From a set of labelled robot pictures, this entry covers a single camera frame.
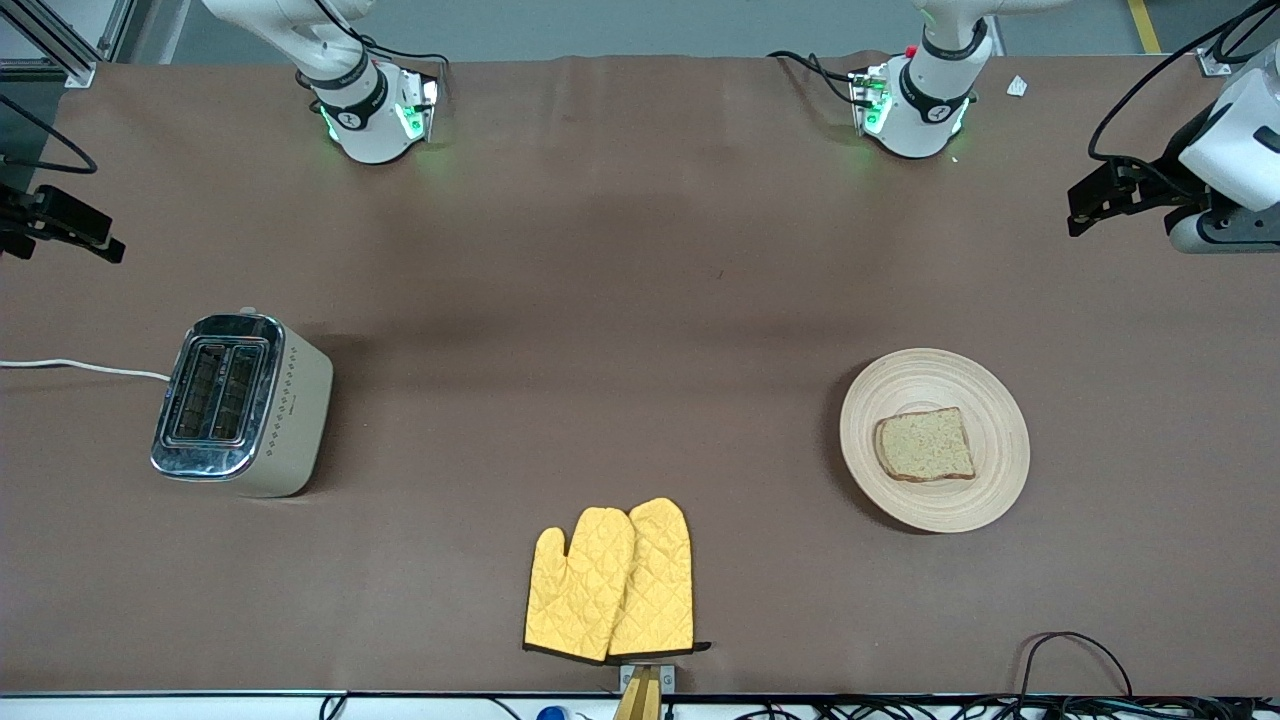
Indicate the chrome and beige toaster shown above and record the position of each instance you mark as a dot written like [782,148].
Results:
[295,420]

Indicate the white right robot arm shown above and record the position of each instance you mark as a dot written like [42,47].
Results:
[370,140]

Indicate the yellow quilted oven mitt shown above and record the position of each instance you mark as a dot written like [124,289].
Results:
[660,580]
[580,590]

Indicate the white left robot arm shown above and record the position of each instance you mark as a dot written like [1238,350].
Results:
[925,120]

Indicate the brown toast slice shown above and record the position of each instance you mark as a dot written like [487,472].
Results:
[925,445]

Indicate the metal arm base bracket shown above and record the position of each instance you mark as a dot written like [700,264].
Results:
[428,95]
[862,92]

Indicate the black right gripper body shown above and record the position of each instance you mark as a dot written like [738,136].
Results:
[12,221]

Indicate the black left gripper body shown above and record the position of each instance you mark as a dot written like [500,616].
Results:
[1166,176]

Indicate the aluminium frame profile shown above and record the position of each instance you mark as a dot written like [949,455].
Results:
[50,72]

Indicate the wooden stick with bracket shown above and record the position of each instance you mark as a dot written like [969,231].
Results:
[640,695]

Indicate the small white paper tag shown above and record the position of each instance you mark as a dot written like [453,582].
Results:
[1017,86]

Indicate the round light wooden plate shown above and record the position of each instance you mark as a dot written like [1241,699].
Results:
[935,375]

